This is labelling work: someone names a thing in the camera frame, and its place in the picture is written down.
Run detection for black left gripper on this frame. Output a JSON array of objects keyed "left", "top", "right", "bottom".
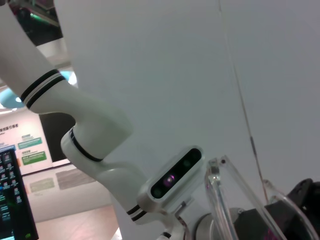
[{"left": 232, "top": 178, "right": 320, "bottom": 240}]

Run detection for clear white glasses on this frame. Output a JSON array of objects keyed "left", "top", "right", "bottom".
[{"left": 204, "top": 154, "right": 320, "bottom": 240}]

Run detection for black computer monitor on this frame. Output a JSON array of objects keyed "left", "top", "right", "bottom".
[{"left": 0, "top": 147, "right": 40, "bottom": 240}]

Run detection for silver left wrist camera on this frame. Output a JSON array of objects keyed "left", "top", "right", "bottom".
[{"left": 136, "top": 144, "right": 206, "bottom": 221}]

